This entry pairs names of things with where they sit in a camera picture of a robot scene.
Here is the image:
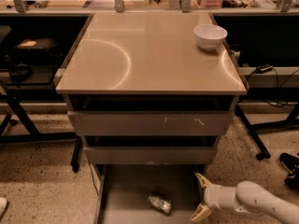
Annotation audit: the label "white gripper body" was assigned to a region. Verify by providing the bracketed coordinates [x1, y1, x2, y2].
[204, 184, 241, 211]

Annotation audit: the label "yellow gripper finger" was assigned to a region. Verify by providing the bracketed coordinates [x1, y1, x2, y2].
[195, 173, 212, 189]
[189, 203, 212, 223]

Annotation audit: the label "crushed 7up can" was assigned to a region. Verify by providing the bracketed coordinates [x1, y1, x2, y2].
[148, 194, 172, 215]

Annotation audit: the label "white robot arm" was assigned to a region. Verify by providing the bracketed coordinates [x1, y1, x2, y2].
[190, 173, 299, 224]

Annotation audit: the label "grey middle drawer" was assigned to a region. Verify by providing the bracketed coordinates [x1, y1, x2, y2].
[84, 147, 217, 165]

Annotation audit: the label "grey open bottom drawer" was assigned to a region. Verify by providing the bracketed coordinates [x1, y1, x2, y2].
[94, 165, 201, 224]

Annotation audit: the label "grey drawer cabinet with counter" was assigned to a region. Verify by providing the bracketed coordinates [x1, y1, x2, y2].
[55, 12, 249, 173]

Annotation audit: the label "grey top drawer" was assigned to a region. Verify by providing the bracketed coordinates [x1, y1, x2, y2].
[68, 111, 233, 136]

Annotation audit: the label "black shoe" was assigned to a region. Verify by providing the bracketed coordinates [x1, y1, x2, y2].
[279, 153, 299, 190]

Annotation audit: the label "black power adapter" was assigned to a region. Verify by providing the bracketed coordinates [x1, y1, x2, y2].
[255, 64, 273, 74]

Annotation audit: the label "white ceramic bowl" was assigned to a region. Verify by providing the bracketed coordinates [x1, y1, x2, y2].
[193, 24, 228, 51]

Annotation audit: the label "white shoe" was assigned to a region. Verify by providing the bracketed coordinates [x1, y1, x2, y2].
[0, 197, 7, 217]

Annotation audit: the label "black box on shelf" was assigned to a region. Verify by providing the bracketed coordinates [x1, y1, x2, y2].
[14, 38, 60, 64]

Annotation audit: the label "black headphones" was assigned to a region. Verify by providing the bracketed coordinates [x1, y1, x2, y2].
[4, 55, 33, 82]

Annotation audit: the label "black table leg frame right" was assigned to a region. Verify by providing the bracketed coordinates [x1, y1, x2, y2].
[235, 104, 299, 161]

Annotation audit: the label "black table leg frame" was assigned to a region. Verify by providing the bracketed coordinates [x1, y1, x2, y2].
[235, 104, 299, 161]
[0, 81, 82, 173]

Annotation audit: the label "black table leg frame left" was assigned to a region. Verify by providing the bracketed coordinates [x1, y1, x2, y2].
[0, 81, 82, 173]

